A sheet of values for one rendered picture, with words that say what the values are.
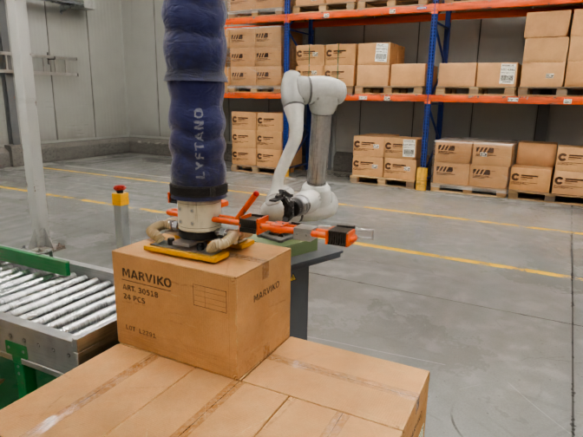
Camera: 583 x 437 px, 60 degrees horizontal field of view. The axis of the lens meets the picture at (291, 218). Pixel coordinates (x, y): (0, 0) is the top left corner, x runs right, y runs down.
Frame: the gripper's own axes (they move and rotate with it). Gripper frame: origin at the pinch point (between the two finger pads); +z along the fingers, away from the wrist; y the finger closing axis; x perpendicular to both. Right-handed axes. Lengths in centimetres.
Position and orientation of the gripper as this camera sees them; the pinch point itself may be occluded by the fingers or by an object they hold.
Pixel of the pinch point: (273, 217)
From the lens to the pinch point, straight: 201.9
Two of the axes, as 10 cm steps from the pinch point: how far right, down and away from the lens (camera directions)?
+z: -4.4, 2.1, -8.7
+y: -0.2, 9.7, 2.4
